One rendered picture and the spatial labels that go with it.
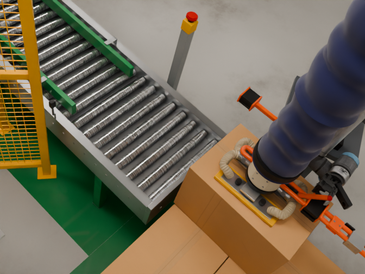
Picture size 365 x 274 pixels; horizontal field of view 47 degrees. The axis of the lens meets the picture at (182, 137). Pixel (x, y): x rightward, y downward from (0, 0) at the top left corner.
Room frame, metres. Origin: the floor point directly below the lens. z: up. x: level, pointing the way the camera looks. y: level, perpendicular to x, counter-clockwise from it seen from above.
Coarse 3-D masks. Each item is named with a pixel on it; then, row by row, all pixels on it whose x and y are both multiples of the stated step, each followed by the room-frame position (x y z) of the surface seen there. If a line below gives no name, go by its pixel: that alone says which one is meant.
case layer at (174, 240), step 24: (168, 216) 0.93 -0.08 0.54; (144, 240) 0.76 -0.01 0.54; (168, 240) 0.80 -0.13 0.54; (192, 240) 0.85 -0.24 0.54; (120, 264) 0.60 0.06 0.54; (144, 264) 0.64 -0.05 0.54; (168, 264) 0.69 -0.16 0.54; (192, 264) 0.73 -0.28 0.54; (216, 264) 0.77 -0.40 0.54; (288, 264) 0.92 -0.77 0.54; (312, 264) 0.97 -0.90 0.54
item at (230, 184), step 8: (216, 176) 1.01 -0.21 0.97; (224, 176) 1.02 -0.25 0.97; (240, 176) 1.05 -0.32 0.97; (224, 184) 0.98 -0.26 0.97; (232, 184) 0.99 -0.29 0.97; (240, 184) 1.01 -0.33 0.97; (232, 192) 0.96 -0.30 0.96; (240, 192) 0.97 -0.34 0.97; (240, 200) 0.94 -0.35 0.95; (248, 200) 0.95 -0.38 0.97; (256, 200) 0.96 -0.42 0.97; (264, 200) 0.96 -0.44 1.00; (256, 208) 0.92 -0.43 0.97; (264, 208) 0.94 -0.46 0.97; (264, 216) 0.90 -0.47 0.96; (272, 216) 0.91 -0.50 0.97; (272, 224) 0.88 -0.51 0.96
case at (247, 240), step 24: (216, 144) 1.19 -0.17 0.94; (192, 168) 1.01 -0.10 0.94; (216, 168) 1.06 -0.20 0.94; (240, 168) 1.11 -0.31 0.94; (192, 192) 0.98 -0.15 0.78; (216, 192) 0.94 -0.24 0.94; (312, 192) 1.13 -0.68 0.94; (192, 216) 0.96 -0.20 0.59; (216, 216) 0.91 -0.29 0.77; (240, 216) 0.87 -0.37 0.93; (216, 240) 0.88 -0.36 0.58; (240, 240) 0.84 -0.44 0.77; (264, 240) 0.81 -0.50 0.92; (288, 240) 0.84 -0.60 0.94; (240, 264) 0.81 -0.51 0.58; (264, 264) 0.78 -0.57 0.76
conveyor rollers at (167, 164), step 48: (0, 0) 1.95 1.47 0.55; (0, 48) 1.57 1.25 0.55; (48, 48) 1.70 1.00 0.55; (96, 48) 1.85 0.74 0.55; (48, 96) 1.37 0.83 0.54; (96, 96) 1.49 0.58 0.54; (144, 96) 1.63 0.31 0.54; (96, 144) 1.18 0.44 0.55; (144, 144) 1.29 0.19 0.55; (192, 144) 1.42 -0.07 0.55
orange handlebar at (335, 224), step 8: (256, 104) 1.40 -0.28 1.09; (264, 112) 1.38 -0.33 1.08; (272, 120) 1.36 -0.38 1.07; (288, 192) 0.99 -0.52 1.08; (304, 192) 1.02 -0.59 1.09; (296, 200) 0.97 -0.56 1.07; (328, 216) 0.95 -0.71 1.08; (336, 216) 0.96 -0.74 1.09; (328, 224) 0.91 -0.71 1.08; (336, 224) 0.92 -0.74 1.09; (336, 232) 0.89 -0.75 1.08; (344, 240) 0.87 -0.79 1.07
